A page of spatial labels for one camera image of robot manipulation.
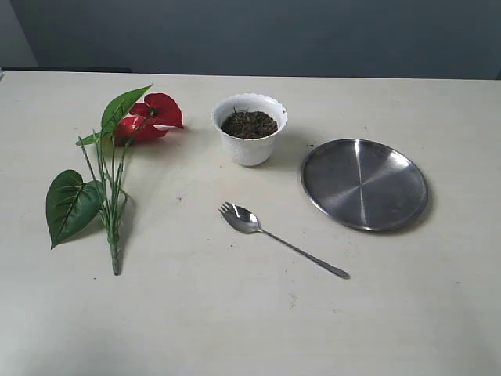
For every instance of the stainless steel spork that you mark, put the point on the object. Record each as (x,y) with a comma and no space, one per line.
(247,222)

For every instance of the dark brown potting soil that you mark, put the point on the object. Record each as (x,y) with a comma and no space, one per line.
(249,125)

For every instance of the white plastic flower pot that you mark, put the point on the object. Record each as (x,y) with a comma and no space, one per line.
(249,152)

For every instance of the artificial red anthurium plant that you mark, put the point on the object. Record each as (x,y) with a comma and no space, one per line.
(136,116)

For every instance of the round stainless steel plate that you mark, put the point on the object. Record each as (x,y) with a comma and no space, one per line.
(364,185)

